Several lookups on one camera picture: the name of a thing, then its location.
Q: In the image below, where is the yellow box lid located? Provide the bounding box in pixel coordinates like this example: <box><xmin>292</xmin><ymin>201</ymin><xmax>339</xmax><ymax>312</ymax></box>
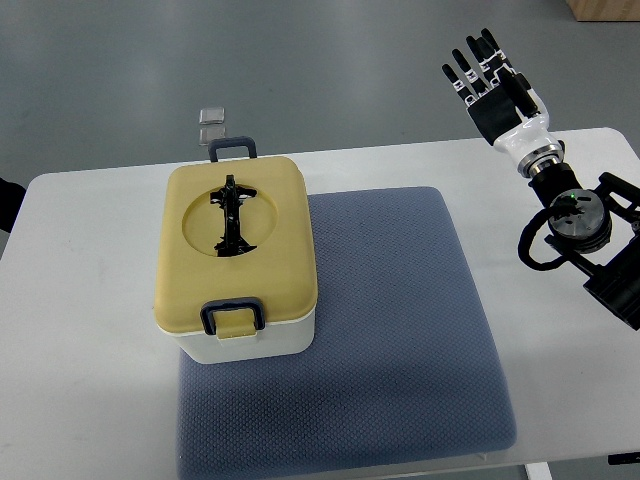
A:
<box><xmin>154</xmin><ymin>136</ymin><xmax>318</xmax><ymax>340</ymax></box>

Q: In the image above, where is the upper metal floor plate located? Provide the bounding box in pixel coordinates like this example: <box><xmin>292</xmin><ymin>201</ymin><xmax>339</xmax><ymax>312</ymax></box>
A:
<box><xmin>199</xmin><ymin>107</ymin><xmax>225</xmax><ymax>125</ymax></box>

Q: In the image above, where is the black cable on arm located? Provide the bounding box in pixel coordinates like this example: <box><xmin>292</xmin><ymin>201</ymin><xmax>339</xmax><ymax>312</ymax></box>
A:
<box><xmin>517</xmin><ymin>212</ymin><xmax>576</xmax><ymax>271</ymax></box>

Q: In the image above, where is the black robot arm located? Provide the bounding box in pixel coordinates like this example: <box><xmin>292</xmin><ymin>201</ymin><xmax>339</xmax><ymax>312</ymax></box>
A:
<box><xmin>517</xmin><ymin>163</ymin><xmax>639</xmax><ymax>331</ymax></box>

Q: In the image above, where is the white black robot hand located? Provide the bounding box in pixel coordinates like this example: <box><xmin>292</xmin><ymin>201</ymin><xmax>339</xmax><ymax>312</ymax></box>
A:
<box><xmin>442</xmin><ymin>28</ymin><xmax>565</xmax><ymax>179</ymax></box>

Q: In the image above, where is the wooden box corner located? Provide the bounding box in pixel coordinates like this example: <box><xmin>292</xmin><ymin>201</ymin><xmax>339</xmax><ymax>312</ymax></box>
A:
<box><xmin>566</xmin><ymin>0</ymin><xmax>639</xmax><ymax>22</ymax></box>

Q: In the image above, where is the black object left edge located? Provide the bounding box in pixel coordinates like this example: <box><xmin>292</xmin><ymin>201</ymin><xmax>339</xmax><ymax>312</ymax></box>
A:
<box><xmin>0</xmin><ymin>178</ymin><xmax>26</xmax><ymax>233</ymax></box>

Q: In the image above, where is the blue grey cushion mat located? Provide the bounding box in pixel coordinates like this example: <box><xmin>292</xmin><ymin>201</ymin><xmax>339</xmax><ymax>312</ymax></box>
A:
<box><xmin>177</xmin><ymin>187</ymin><xmax>517</xmax><ymax>479</ymax></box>

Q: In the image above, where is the white storage box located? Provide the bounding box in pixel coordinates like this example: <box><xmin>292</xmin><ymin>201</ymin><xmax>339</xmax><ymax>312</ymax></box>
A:
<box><xmin>160</xmin><ymin>309</ymin><xmax>315</xmax><ymax>364</ymax></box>

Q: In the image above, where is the white table leg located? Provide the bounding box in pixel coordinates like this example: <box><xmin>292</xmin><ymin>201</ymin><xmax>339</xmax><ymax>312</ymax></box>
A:
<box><xmin>524</xmin><ymin>462</ymin><xmax>553</xmax><ymax>480</ymax></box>

